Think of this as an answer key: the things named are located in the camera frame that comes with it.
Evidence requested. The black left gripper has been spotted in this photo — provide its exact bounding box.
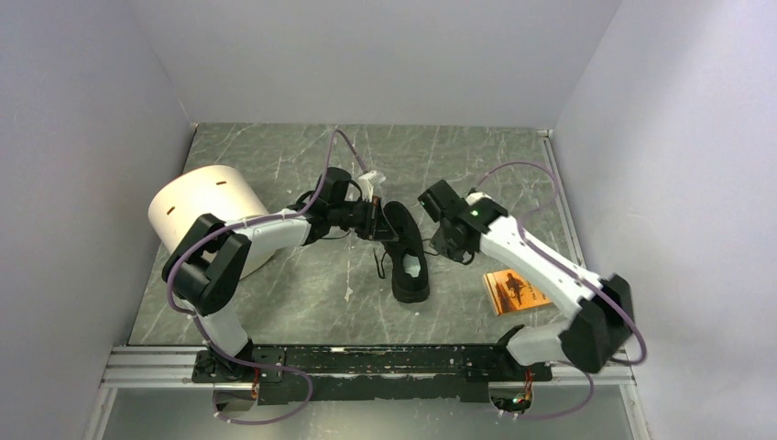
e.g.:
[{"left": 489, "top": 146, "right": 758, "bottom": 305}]
[{"left": 330, "top": 194, "right": 399, "bottom": 242}]

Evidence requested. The black shoe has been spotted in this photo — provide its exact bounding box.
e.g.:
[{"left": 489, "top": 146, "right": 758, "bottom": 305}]
[{"left": 383, "top": 201, "right": 430, "bottom": 303}]

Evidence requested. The black shoelace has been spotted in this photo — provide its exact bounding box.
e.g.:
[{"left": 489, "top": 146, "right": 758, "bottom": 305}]
[{"left": 373, "top": 249, "right": 439, "bottom": 280}]

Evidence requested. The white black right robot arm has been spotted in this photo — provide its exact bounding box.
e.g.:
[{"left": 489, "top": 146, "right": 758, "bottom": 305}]
[{"left": 418, "top": 180, "right": 636, "bottom": 380}]

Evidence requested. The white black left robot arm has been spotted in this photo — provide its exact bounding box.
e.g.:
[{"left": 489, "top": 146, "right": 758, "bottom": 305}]
[{"left": 162, "top": 167, "right": 399, "bottom": 381}]

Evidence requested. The orange book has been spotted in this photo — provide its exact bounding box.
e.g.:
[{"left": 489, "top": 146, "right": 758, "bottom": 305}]
[{"left": 482, "top": 269, "right": 552, "bottom": 316}]

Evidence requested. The white cylindrical container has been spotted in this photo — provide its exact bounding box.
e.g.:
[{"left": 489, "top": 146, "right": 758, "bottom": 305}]
[{"left": 148, "top": 165, "right": 268, "bottom": 252}]

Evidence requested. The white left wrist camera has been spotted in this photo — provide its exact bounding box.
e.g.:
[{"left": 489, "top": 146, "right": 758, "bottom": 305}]
[{"left": 356, "top": 170, "right": 386, "bottom": 201}]

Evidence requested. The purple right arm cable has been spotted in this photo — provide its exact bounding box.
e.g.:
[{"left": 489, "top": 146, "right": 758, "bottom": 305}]
[{"left": 473, "top": 161, "right": 649, "bottom": 422}]

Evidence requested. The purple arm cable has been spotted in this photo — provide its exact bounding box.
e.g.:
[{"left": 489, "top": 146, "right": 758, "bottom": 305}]
[
  {"left": 165, "top": 128, "right": 375, "bottom": 426},
  {"left": 473, "top": 161, "right": 649, "bottom": 422}
]

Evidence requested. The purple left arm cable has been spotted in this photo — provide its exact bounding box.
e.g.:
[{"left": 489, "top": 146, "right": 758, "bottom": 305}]
[{"left": 165, "top": 128, "right": 375, "bottom": 426}]

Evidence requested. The aluminium frame rail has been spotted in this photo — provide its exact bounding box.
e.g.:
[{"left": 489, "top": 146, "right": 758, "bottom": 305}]
[{"left": 104, "top": 124, "right": 639, "bottom": 425}]

